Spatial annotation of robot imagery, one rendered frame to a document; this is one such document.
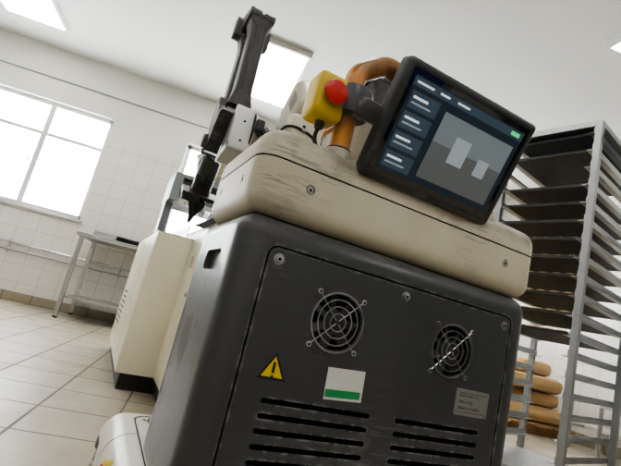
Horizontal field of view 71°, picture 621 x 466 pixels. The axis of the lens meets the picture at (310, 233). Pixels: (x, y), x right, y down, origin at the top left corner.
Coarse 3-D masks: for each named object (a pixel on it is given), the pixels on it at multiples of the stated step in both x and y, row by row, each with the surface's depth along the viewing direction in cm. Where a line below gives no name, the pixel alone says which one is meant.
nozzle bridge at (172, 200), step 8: (176, 176) 242; (184, 176) 244; (168, 184) 264; (176, 184) 241; (168, 192) 247; (176, 192) 241; (216, 192) 259; (168, 200) 245; (176, 200) 241; (184, 200) 246; (168, 208) 249; (176, 208) 265; (184, 208) 259; (208, 208) 252; (160, 216) 249; (208, 216) 267; (160, 224) 246
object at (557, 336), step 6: (522, 330) 226; (528, 330) 219; (534, 330) 211; (540, 330) 205; (546, 330) 202; (552, 330) 200; (558, 330) 198; (534, 336) 242; (540, 336) 233; (546, 336) 224; (552, 336) 217; (558, 336) 209; (564, 336) 203; (558, 342) 245; (564, 342) 237; (582, 342) 212; (588, 348) 235; (594, 348) 226
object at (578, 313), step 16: (592, 160) 210; (592, 176) 207; (592, 192) 205; (592, 208) 203; (592, 224) 203; (576, 288) 198; (576, 304) 196; (576, 320) 194; (576, 336) 192; (576, 352) 191; (576, 368) 191; (560, 432) 186; (560, 448) 184; (560, 464) 182
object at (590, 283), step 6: (576, 276) 200; (588, 276) 207; (588, 282) 207; (594, 282) 211; (594, 288) 215; (600, 288) 216; (606, 288) 221; (606, 294) 221; (612, 294) 225; (618, 300) 231
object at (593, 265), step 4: (592, 260) 210; (592, 264) 210; (596, 264) 213; (592, 268) 214; (596, 268) 213; (600, 268) 216; (604, 268) 219; (596, 272) 219; (600, 272) 217; (604, 272) 219; (608, 272) 222; (604, 276) 224; (608, 276) 222; (612, 276) 226; (616, 276) 230; (608, 280) 230; (612, 280) 228; (616, 280) 230; (620, 280) 233; (616, 284) 233; (620, 284) 233
